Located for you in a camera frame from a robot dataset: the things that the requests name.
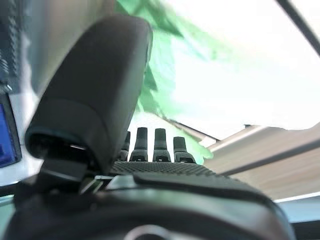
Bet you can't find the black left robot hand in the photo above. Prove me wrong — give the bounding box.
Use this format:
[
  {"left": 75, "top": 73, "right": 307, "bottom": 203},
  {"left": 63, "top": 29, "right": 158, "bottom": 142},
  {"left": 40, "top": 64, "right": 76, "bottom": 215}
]
[{"left": 0, "top": 13, "right": 297, "bottom": 240}]

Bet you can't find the napa cabbage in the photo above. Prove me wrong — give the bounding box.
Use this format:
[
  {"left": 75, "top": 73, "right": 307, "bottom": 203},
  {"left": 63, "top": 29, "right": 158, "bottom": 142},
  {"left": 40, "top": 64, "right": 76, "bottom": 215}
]
[{"left": 113, "top": 0, "right": 320, "bottom": 167}]

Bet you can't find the blue plastic shopping basket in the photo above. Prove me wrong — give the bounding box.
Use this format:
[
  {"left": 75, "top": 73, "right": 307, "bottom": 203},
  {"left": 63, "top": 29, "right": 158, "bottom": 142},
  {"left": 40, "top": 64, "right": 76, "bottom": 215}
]
[{"left": 0, "top": 96, "right": 23, "bottom": 169}]

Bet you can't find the black woven cable sleeve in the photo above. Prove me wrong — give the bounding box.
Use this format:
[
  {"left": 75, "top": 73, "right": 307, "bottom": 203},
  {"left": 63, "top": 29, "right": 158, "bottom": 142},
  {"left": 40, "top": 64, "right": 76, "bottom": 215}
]
[{"left": 0, "top": 0, "right": 22, "bottom": 87}]

